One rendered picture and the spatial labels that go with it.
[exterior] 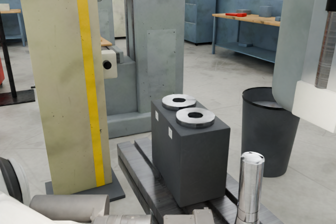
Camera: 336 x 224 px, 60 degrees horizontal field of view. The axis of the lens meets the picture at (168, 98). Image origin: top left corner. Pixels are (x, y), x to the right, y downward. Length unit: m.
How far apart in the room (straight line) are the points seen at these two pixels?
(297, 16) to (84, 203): 0.32
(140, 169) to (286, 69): 0.60
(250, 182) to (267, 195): 2.06
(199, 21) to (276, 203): 5.87
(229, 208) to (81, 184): 1.69
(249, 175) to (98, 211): 0.19
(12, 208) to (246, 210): 0.26
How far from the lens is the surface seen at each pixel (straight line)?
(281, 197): 2.40
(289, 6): 0.32
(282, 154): 2.48
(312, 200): 2.46
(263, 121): 2.29
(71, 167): 2.21
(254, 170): 0.32
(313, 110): 0.25
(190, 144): 0.63
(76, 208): 0.40
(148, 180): 0.79
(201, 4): 7.57
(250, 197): 0.34
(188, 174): 0.67
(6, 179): 0.76
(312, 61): 0.25
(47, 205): 0.42
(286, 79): 0.32
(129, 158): 0.89
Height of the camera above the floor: 1.44
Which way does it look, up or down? 21 degrees down
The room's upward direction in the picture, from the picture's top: straight up
